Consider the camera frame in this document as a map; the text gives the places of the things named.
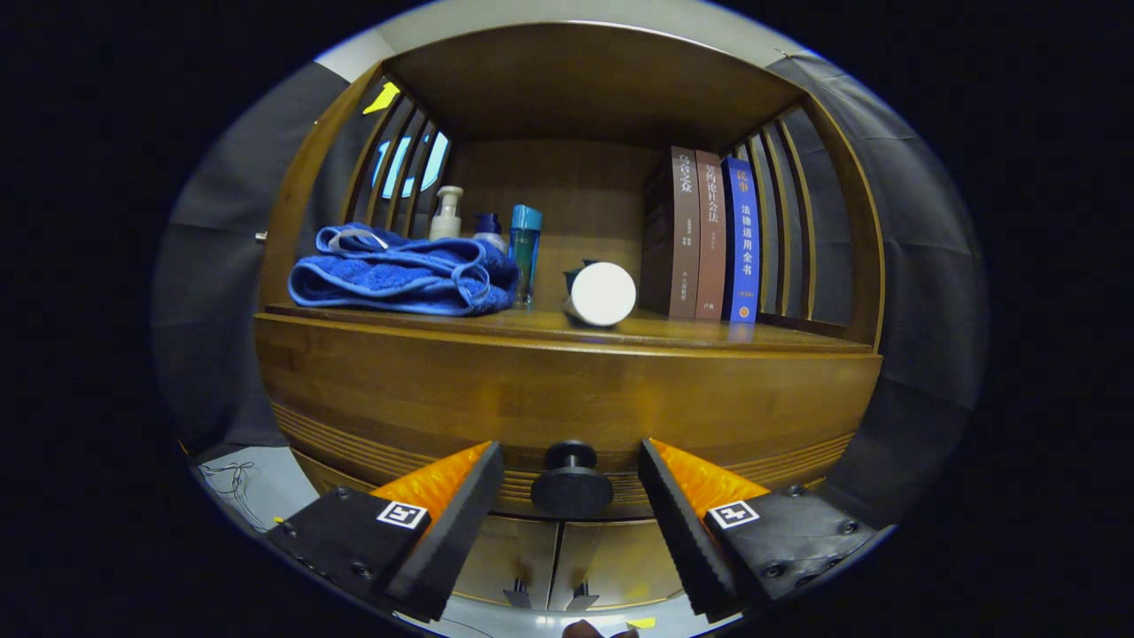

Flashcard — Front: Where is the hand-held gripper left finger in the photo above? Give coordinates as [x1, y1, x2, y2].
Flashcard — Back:
[266, 440, 506, 623]

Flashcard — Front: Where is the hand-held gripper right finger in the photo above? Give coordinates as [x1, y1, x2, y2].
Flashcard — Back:
[638, 438, 878, 621]

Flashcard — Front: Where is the wooden drawer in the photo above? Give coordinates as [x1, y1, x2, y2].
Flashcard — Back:
[255, 312, 884, 520]

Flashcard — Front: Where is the white green cleanser tube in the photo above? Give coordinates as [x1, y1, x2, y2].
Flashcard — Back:
[563, 262, 637, 328]

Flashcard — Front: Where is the wooden cabinet door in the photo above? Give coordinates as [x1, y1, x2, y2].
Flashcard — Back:
[549, 518, 687, 612]
[452, 514, 561, 611]

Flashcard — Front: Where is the wooden countertop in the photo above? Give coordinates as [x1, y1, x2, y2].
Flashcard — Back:
[266, 301, 874, 355]

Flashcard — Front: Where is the wooden cabinet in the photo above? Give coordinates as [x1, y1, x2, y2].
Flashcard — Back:
[255, 22, 887, 612]

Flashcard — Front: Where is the folded blue towel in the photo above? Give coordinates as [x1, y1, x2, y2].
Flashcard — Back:
[288, 222, 521, 317]

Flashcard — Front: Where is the teal clear bottle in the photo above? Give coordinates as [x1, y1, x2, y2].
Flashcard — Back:
[509, 205, 543, 309]

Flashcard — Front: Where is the blue book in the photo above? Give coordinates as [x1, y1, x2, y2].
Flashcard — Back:
[722, 157, 761, 323]

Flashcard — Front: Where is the dark brown book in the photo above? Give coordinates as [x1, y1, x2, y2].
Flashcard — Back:
[640, 146, 701, 318]

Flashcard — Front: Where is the white lotion bottle blue cap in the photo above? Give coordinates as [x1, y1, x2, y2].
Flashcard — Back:
[471, 213, 510, 253]

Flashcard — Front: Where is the reddish brown book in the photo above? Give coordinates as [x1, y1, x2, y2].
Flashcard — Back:
[695, 150, 729, 321]

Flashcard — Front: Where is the white pump bottle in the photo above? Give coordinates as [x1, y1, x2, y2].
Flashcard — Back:
[429, 185, 464, 242]

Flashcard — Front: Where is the thin pale cable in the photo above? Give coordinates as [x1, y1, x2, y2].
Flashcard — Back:
[199, 461, 267, 533]

